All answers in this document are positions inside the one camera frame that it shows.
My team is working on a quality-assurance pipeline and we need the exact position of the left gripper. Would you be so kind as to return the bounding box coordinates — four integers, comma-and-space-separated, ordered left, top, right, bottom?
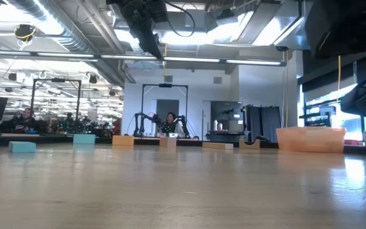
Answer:
106, 0, 170, 60

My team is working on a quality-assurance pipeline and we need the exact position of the short wooden block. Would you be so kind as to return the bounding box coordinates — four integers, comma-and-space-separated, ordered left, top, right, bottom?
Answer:
159, 137, 177, 148

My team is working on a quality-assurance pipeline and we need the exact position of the orange rectangular block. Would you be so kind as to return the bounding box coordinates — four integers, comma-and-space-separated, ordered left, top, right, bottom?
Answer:
112, 135, 135, 146

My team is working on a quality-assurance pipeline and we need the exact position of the teal rectangular block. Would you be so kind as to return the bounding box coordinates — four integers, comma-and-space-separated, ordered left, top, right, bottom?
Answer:
8, 141, 37, 153
72, 134, 96, 145

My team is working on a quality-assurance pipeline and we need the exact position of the long wooden plank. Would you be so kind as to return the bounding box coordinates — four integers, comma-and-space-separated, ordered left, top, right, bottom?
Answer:
202, 141, 234, 150

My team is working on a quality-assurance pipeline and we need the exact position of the wooden arch block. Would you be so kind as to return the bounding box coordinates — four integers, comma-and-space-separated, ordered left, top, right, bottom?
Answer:
239, 138, 261, 150

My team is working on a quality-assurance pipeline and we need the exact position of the long ceiling light bar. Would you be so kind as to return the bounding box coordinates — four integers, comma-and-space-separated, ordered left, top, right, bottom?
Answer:
0, 49, 287, 67

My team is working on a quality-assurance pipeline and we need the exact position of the black window rack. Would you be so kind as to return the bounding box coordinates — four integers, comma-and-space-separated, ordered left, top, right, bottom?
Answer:
299, 104, 337, 128

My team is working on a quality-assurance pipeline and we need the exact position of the orange plastic bin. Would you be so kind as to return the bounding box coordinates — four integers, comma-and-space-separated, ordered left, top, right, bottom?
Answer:
276, 127, 346, 154

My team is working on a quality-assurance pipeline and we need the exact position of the grey door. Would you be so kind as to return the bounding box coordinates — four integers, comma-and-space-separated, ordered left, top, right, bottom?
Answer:
156, 99, 180, 128

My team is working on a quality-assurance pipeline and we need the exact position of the person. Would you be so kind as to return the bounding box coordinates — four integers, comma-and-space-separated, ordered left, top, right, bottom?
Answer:
1, 108, 44, 134
160, 111, 186, 138

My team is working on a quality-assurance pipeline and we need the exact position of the red object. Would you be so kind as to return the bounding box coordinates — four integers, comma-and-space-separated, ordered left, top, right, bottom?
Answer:
112, 118, 123, 136

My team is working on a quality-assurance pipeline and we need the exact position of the dark storage shelf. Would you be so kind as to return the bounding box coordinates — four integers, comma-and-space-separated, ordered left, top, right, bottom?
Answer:
208, 101, 245, 142

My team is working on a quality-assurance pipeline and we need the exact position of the dark grey curtain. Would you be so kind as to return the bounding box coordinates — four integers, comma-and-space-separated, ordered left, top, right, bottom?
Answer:
243, 104, 281, 143

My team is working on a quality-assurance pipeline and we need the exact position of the black robot station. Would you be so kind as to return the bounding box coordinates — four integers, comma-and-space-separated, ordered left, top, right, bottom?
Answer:
54, 114, 114, 137

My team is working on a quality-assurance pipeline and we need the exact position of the black gantry frame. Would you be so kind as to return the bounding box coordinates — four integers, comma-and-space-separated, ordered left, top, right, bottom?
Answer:
140, 83, 189, 137
30, 78, 82, 121

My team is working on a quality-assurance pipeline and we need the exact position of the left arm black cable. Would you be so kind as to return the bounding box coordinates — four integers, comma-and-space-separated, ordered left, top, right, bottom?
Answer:
165, 1, 196, 38

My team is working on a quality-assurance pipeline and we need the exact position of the round silver air duct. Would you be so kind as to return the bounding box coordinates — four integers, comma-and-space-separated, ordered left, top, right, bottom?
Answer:
4, 0, 130, 87

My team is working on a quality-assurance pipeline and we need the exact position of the silver rectangular air duct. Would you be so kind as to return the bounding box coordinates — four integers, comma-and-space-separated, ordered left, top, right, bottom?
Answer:
236, 0, 311, 52

